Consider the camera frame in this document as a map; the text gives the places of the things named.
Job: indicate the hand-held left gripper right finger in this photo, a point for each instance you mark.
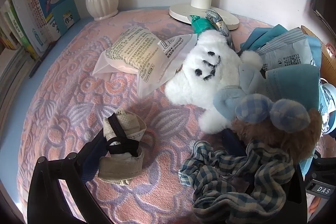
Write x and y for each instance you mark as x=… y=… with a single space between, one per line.
x=296 y=203

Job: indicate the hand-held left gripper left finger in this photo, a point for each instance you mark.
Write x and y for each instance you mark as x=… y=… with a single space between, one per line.
x=90 y=165

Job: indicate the beige sock bundle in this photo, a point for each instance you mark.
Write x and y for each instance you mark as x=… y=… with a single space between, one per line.
x=118 y=169

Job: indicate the blue checked scrunchie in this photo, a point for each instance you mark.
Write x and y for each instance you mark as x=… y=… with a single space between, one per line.
x=223 y=174

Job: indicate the brown bowl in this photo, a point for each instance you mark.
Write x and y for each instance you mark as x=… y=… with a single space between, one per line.
x=326 y=61

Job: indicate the brown plush bear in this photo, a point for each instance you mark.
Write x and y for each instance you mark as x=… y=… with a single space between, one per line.
x=302 y=140

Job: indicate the pink patterned blanket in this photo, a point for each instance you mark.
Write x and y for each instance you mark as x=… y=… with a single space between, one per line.
x=78 y=98

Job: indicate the white blue plastic packet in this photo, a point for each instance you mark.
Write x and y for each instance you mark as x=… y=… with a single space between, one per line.
x=328 y=98

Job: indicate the teal blue cloth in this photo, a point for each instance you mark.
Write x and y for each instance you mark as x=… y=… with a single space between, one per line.
x=288 y=85

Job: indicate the dark pen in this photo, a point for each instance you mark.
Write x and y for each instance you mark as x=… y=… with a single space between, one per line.
x=39 y=62

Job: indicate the light blue plush toy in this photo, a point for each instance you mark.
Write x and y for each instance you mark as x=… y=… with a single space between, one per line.
x=228 y=103

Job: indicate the printed white plastic packet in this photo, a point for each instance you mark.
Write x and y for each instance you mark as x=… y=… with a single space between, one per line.
x=131 y=50

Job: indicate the white plush toy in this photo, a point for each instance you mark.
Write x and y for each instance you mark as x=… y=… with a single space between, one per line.
x=199 y=82

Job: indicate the striped blue packet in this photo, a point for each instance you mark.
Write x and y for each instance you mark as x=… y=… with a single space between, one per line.
x=283 y=53

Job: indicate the row of books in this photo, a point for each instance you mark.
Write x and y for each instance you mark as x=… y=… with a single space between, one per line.
x=10 y=27

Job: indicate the teal packet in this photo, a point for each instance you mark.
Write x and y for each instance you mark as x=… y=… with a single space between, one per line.
x=200 y=26

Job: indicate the silver patterned snack packet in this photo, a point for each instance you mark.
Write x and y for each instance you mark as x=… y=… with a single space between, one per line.
x=216 y=19

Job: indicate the black wall television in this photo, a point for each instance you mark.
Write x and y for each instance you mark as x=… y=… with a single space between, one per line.
x=324 y=3

